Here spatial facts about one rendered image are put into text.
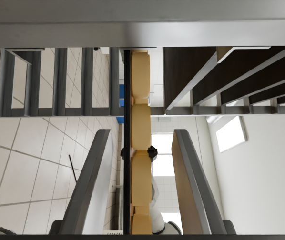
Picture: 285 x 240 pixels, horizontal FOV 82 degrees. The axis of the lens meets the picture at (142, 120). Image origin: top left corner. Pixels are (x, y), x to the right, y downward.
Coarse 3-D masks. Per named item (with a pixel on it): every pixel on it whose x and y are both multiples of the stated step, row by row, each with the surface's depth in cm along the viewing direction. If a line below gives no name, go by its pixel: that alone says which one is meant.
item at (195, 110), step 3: (192, 90) 53; (192, 93) 53; (192, 96) 53; (192, 99) 53; (192, 102) 53; (192, 105) 53; (198, 105) 55; (192, 108) 53; (195, 108) 55; (198, 108) 55; (192, 111) 53; (195, 111) 55; (198, 111) 55; (192, 114) 53; (195, 114) 54; (198, 114) 54
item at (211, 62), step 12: (168, 48) 46; (180, 48) 32; (192, 48) 24; (204, 48) 19; (168, 60) 46; (180, 60) 32; (192, 60) 24; (204, 60) 20; (216, 60) 19; (168, 72) 46; (180, 72) 32; (192, 72) 24; (204, 72) 22; (168, 84) 46; (180, 84) 32; (192, 84) 27; (168, 96) 47; (180, 96) 35; (168, 108) 50
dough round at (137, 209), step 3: (135, 207) 21; (138, 207) 21; (141, 207) 21; (144, 207) 21; (147, 207) 21; (135, 210) 20; (138, 210) 20; (141, 210) 20; (144, 210) 20; (147, 210) 20; (135, 213) 20; (138, 213) 20; (141, 213) 20; (144, 213) 20; (147, 213) 20
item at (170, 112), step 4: (164, 64) 54; (164, 68) 53; (164, 72) 53; (164, 76) 53; (164, 80) 53; (164, 84) 53; (164, 88) 53; (164, 92) 53; (164, 96) 53; (164, 100) 52; (164, 104) 52; (164, 108) 53; (172, 108) 55; (164, 112) 53; (168, 112) 55; (172, 112) 55
